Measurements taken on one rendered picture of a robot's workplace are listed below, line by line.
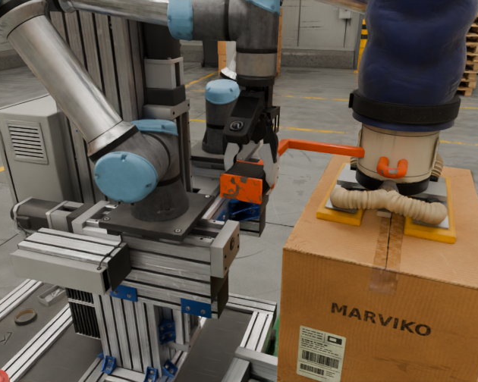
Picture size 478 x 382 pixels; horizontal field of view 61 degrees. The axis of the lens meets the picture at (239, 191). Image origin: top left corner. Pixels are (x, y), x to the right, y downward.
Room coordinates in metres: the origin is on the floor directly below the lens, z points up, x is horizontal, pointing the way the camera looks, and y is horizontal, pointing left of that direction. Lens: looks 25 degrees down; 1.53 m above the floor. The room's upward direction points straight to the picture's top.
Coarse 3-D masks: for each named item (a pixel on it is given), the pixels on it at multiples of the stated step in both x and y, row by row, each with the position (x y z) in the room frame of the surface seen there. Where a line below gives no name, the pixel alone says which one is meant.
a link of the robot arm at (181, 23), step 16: (176, 0) 0.77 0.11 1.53; (192, 0) 0.77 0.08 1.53; (208, 0) 0.76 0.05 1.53; (224, 0) 0.76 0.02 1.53; (176, 16) 0.76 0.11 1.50; (192, 16) 0.75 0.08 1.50; (208, 16) 0.75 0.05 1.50; (224, 16) 0.75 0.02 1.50; (176, 32) 0.77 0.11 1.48; (192, 32) 0.76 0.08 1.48; (208, 32) 0.76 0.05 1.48; (224, 32) 0.75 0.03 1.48
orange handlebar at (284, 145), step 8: (280, 144) 0.94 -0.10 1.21; (288, 144) 0.97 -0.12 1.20; (296, 144) 0.96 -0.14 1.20; (304, 144) 0.96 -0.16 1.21; (312, 144) 0.95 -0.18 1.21; (320, 144) 0.94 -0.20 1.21; (328, 144) 0.94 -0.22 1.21; (336, 144) 0.94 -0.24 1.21; (280, 152) 0.91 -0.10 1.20; (328, 152) 0.93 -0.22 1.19; (336, 152) 0.93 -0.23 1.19; (344, 152) 0.92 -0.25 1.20; (352, 152) 0.91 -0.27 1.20; (360, 152) 0.90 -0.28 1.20; (384, 160) 0.83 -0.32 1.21; (400, 160) 0.84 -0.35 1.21; (376, 168) 0.81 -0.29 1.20; (384, 168) 0.79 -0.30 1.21; (392, 168) 0.79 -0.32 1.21; (400, 168) 0.79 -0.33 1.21; (384, 176) 0.79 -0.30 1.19; (392, 176) 0.78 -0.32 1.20; (400, 176) 0.78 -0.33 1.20
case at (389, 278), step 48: (288, 240) 0.73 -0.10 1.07; (336, 240) 0.73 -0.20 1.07; (384, 240) 0.73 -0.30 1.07; (432, 240) 0.73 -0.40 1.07; (288, 288) 0.70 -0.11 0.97; (336, 288) 0.66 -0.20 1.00; (384, 288) 0.63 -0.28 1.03; (432, 288) 0.60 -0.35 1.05; (288, 336) 0.70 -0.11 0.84; (336, 336) 0.66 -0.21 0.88; (384, 336) 0.63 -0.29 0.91; (432, 336) 0.59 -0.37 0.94
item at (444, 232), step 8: (432, 176) 0.96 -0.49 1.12; (440, 176) 1.02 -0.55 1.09; (448, 184) 0.97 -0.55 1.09; (448, 192) 0.92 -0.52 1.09; (424, 200) 0.87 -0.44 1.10; (432, 200) 0.82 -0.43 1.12; (448, 200) 0.88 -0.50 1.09; (448, 208) 0.84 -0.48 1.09; (448, 216) 0.80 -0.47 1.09; (408, 224) 0.76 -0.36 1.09; (416, 224) 0.76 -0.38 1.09; (424, 224) 0.76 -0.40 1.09; (432, 224) 0.75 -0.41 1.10; (440, 224) 0.75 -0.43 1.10; (448, 224) 0.76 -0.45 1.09; (408, 232) 0.75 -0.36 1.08; (416, 232) 0.74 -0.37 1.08; (424, 232) 0.74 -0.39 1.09; (432, 232) 0.73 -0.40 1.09; (440, 232) 0.73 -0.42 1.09; (448, 232) 0.73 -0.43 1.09; (440, 240) 0.72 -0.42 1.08; (448, 240) 0.72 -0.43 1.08
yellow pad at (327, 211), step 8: (344, 168) 1.07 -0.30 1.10; (352, 168) 1.02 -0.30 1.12; (336, 176) 1.03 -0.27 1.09; (336, 184) 0.96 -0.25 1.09; (344, 184) 0.91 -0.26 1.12; (328, 192) 0.93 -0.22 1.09; (328, 200) 0.87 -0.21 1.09; (320, 208) 0.84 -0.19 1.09; (328, 208) 0.84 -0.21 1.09; (336, 208) 0.83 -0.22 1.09; (344, 208) 0.83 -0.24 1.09; (352, 208) 0.83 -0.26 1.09; (360, 208) 0.84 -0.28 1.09; (320, 216) 0.82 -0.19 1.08; (328, 216) 0.81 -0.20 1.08; (336, 216) 0.81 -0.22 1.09; (344, 216) 0.80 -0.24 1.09; (352, 216) 0.80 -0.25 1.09; (360, 216) 0.80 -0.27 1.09; (352, 224) 0.79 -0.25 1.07
